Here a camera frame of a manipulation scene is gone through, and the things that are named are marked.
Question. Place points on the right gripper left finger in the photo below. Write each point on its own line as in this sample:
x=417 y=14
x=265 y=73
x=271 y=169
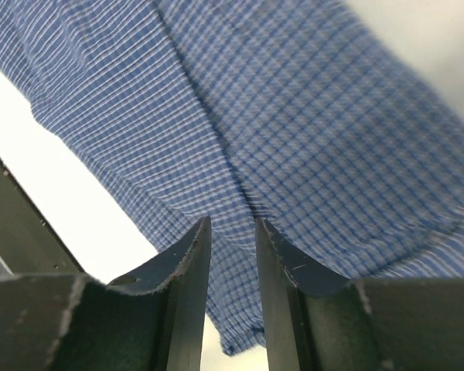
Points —
x=151 y=318

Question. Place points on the blue checkered long sleeve shirt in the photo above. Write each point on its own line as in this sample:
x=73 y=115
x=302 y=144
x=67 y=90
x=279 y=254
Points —
x=292 y=111

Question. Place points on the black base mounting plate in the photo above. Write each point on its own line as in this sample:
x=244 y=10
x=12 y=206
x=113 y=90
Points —
x=28 y=243

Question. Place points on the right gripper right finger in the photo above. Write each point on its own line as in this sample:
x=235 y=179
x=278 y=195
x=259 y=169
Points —
x=316 y=319

